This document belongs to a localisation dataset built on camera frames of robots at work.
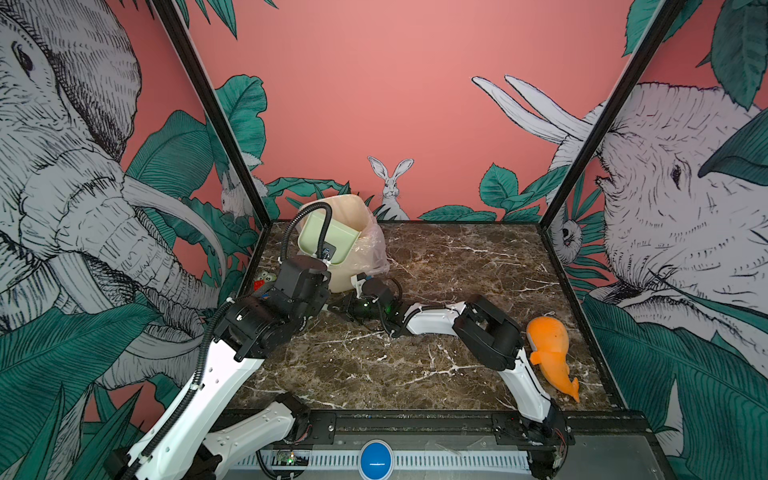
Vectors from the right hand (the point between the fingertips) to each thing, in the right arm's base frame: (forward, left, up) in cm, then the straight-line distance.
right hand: (321, 309), depth 82 cm
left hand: (-2, -1, +20) cm, 21 cm away
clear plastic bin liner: (+14, -14, +6) cm, 21 cm away
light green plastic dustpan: (+9, -8, +21) cm, 24 cm away
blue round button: (-34, -16, -11) cm, 39 cm away
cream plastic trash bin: (+31, -7, +8) cm, 33 cm away
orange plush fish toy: (-7, -64, -5) cm, 65 cm away
